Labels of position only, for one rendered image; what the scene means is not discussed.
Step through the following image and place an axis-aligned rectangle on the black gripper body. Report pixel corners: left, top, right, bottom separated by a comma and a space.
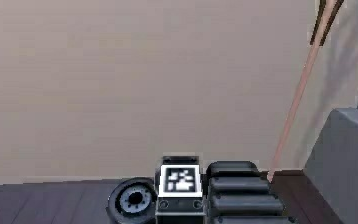
105, 177, 159, 224

